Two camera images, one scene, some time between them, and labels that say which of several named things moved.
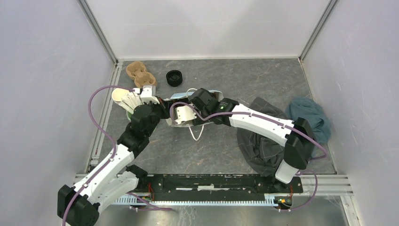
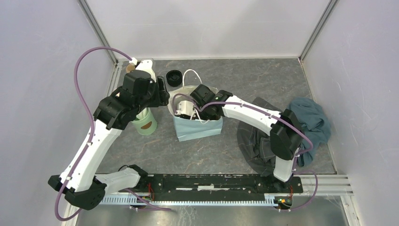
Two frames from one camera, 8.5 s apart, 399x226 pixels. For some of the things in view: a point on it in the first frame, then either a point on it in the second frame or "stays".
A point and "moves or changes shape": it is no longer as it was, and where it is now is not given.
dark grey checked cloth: x=262 y=152 stays
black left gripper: x=164 y=105 → x=163 y=97
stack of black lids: x=174 y=77 stays
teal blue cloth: x=310 y=110 stays
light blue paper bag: x=195 y=129 moves or changes shape
